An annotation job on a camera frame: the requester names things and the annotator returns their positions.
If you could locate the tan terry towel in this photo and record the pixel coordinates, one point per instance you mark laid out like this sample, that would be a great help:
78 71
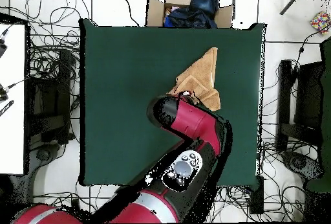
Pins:
201 68

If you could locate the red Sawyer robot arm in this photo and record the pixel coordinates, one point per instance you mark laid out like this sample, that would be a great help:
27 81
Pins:
191 123

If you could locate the multicoloured speckled item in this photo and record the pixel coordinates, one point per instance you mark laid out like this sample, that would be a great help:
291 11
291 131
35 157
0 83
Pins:
320 22

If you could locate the dark green table cloth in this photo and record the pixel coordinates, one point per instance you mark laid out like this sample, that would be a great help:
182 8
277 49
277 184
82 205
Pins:
124 66

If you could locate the dark blue clothing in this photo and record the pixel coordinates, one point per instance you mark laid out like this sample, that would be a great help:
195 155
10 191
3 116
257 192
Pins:
201 6

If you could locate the open cardboard box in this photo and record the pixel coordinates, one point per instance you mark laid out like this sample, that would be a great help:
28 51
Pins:
155 11

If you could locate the black equipment stand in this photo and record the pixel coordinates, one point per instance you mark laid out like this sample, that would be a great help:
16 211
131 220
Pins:
49 99
307 92

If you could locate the black power strip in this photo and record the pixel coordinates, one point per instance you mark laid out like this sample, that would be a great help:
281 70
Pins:
256 195

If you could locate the grey round stand base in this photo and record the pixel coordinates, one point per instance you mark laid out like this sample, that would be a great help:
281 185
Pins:
300 163
43 154

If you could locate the grey metal bar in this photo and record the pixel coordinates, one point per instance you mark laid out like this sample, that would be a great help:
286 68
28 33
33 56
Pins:
292 1

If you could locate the white table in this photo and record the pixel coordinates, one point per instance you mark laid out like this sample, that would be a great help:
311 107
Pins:
13 117

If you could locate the black slotted strip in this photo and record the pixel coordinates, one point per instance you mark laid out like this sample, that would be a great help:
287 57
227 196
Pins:
6 108

